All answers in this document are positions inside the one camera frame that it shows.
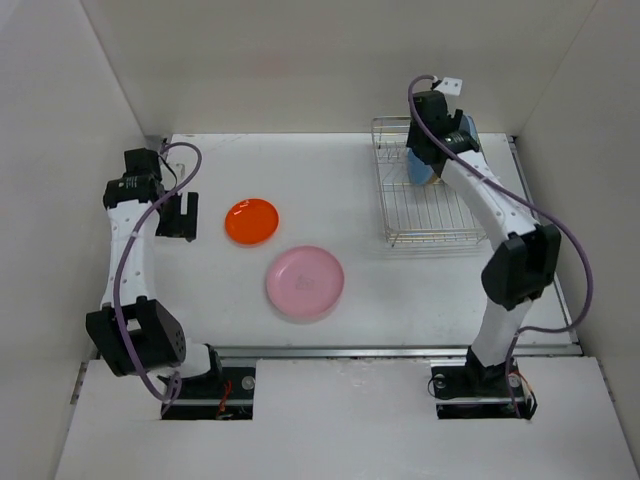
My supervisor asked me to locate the metal wire dish rack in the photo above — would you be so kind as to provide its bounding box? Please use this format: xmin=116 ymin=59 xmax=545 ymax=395
xmin=371 ymin=116 xmax=485 ymax=248

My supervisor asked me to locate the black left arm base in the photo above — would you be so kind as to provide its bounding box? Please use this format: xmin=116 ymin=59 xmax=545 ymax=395
xmin=161 ymin=366 xmax=256 ymax=421

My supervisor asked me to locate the pink plate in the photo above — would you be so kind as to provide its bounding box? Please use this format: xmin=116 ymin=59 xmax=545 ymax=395
xmin=265 ymin=245 xmax=345 ymax=322

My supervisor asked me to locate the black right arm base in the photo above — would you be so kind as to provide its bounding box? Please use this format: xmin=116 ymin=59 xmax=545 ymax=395
xmin=427 ymin=365 xmax=538 ymax=420

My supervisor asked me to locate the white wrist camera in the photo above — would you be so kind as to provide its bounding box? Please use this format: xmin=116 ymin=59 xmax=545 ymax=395
xmin=432 ymin=77 xmax=464 ymax=108
xmin=166 ymin=162 xmax=186 ymax=183

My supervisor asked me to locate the light blue plate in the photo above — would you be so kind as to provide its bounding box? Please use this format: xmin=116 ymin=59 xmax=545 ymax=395
xmin=407 ymin=149 xmax=436 ymax=186

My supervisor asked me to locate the orange plate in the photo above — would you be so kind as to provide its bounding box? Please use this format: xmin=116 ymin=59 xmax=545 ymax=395
xmin=224 ymin=198 xmax=280 ymax=246

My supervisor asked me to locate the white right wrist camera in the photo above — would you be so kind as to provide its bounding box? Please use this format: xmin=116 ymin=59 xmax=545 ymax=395
xmin=432 ymin=77 xmax=464 ymax=108

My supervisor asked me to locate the aluminium rail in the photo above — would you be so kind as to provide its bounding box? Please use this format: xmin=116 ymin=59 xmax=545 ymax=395
xmin=215 ymin=343 xmax=583 ymax=359

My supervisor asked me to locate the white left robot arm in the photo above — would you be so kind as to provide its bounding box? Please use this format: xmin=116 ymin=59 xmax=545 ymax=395
xmin=86 ymin=148 xmax=224 ymax=397

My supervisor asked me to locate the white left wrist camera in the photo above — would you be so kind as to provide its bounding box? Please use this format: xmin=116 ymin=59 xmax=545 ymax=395
xmin=166 ymin=162 xmax=186 ymax=183

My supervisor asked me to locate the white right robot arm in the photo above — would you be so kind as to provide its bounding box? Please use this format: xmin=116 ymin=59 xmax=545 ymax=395
xmin=407 ymin=91 xmax=561 ymax=394

